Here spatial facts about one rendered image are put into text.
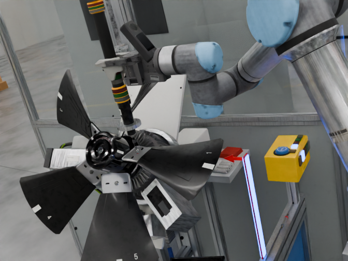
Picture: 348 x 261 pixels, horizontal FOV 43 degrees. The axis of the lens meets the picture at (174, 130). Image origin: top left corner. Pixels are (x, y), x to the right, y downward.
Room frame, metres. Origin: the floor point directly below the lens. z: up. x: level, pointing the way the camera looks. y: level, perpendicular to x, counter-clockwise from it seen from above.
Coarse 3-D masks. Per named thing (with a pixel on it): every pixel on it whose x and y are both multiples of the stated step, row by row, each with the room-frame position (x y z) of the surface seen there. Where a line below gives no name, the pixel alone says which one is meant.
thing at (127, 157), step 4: (140, 148) 1.27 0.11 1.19; (144, 148) 1.27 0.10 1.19; (148, 148) 1.26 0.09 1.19; (128, 152) 1.25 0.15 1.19; (132, 152) 1.25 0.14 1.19; (140, 152) 1.24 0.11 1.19; (144, 152) 1.24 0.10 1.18; (124, 156) 1.23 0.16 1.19; (128, 156) 1.23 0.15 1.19; (136, 156) 1.22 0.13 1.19; (140, 156) 1.22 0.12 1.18; (124, 160) 1.21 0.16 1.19; (128, 160) 1.20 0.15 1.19; (132, 160) 1.20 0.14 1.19; (136, 160) 1.20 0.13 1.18
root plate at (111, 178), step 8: (104, 176) 1.23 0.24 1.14; (112, 176) 1.24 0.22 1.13; (120, 176) 1.24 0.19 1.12; (128, 176) 1.25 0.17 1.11; (104, 184) 1.21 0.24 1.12; (112, 184) 1.22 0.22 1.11; (120, 184) 1.23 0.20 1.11; (128, 184) 1.23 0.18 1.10; (104, 192) 1.20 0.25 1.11; (112, 192) 1.20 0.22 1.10
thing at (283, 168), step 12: (276, 144) 1.31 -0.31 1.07; (288, 144) 1.29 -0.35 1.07; (300, 144) 1.27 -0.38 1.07; (276, 156) 1.23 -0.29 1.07; (288, 156) 1.21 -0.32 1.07; (276, 168) 1.23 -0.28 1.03; (288, 168) 1.21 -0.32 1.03; (300, 168) 1.22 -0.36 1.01; (276, 180) 1.23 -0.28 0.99; (288, 180) 1.21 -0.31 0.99
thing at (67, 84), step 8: (64, 80) 1.52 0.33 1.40; (72, 80) 1.47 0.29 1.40; (64, 88) 1.51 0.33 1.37; (72, 88) 1.46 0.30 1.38; (64, 96) 1.51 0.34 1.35; (72, 96) 1.46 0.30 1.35; (64, 104) 1.51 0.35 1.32; (72, 104) 1.46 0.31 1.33; (80, 104) 1.41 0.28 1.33; (56, 112) 1.57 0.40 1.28; (64, 112) 1.52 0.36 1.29; (72, 112) 1.47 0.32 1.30; (80, 112) 1.41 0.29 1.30; (64, 120) 1.53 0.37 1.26; (72, 120) 1.48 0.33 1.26; (80, 120) 1.42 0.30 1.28; (88, 120) 1.37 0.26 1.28; (72, 128) 1.50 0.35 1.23; (80, 128) 1.45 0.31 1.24; (88, 128) 1.39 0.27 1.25; (88, 136) 1.40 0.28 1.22
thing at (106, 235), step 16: (128, 192) 1.21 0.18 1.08; (96, 208) 1.16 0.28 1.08; (112, 208) 1.16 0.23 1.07; (128, 208) 1.17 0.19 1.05; (96, 224) 1.13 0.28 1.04; (112, 224) 1.13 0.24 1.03; (128, 224) 1.14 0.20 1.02; (144, 224) 1.14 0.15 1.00; (96, 240) 1.10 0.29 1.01; (112, 240) 1.10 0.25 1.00; (128, 240) 1.10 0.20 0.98; (144, 240) 1.10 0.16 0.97; (96, 256) 1.08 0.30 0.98; (112, 256) 1.07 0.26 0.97; (128, 256) 1.07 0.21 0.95; (144, 256) 1.07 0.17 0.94
